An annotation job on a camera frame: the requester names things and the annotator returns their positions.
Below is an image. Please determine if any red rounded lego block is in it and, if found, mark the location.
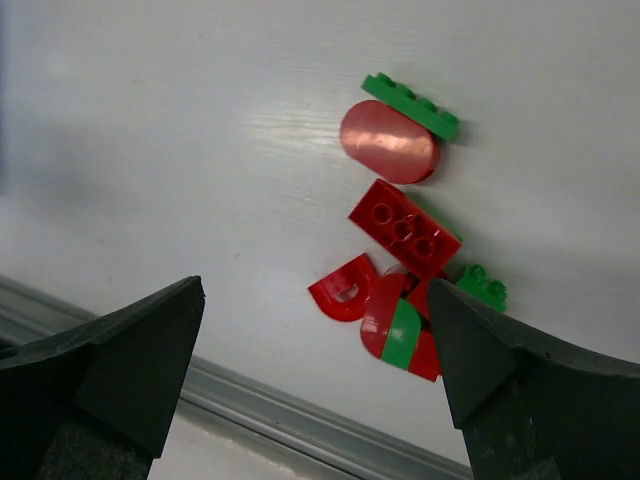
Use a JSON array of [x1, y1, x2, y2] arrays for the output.
[[339, 100, 440, 185]]

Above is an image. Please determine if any green lego plate on block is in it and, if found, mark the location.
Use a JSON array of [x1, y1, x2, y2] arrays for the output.
[[361, 72, 460, 142]]

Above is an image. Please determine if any small green lego brick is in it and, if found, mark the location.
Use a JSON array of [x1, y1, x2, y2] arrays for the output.
[[454, 264, 508, 312]]

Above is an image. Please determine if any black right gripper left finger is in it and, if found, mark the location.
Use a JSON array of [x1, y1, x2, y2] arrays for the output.
[[1, 276, 204, 479]]

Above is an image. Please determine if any red arch lego piece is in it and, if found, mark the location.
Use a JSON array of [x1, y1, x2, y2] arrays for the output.
[[307, 253, 379, 322]]

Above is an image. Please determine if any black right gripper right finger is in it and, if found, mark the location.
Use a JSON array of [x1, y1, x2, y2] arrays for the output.
[[427, 279, 639, 479]]

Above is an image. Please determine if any red green striped rounded lego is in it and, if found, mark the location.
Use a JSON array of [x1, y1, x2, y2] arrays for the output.
[[360, 272, 441, 382]]

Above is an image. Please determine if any red lego brick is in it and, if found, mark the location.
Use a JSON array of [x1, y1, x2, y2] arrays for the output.
[[349, 179, 462, 280]]

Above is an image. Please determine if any aluminium table rail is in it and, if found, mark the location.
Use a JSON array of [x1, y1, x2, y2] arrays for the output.
[[1, 276, 473, 479]]

